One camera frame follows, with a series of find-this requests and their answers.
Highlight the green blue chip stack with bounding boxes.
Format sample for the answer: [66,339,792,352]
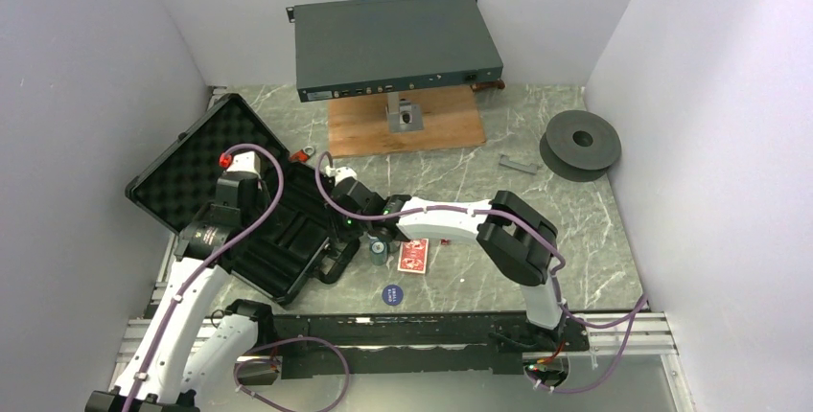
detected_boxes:
[369,239,389,266]

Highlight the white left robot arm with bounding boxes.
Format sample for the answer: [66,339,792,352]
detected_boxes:
[84,171,276,411]

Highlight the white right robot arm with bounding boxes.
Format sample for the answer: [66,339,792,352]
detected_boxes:
[318,177,566,350]

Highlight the black poker set case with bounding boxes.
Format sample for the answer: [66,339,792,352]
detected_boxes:
[125,93,360,306]

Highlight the red and silver key tool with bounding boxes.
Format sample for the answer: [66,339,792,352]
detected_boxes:
[289,146,315,163]

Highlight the red playing card deck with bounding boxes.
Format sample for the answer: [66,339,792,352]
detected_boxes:
[397,239,430,274]

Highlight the blue small blind button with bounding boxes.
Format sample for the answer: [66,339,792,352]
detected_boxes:
[381,284,405,307]

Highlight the wooden base board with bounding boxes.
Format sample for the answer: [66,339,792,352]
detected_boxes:
[328,86,486,157]

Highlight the dark grey rack unit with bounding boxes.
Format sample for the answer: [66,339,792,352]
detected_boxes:
[288,0,503,103]

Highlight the grey filament spool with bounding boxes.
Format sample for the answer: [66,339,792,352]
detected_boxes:
[539,110,622,182]

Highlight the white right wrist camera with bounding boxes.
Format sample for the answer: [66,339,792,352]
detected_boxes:
[324,166,358,185]

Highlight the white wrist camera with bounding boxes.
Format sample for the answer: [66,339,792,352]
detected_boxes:
[219,150,262,180]
[324,166,358,185]

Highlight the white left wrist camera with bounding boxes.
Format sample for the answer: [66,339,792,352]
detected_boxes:
[219,150,262,180]

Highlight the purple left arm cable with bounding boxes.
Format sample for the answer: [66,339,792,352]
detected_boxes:
[120,143,287,412]

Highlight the grey metal stand bracket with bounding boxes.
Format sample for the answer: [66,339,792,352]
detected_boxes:
[386,92,424,133]

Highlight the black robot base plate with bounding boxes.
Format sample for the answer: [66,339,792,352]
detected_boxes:
[257,310,590,379]

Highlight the small grey metal bracket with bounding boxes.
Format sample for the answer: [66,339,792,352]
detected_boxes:
[498,154,539,174]

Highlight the brown handle tool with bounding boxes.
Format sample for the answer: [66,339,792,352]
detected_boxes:
[471,80,506,92]

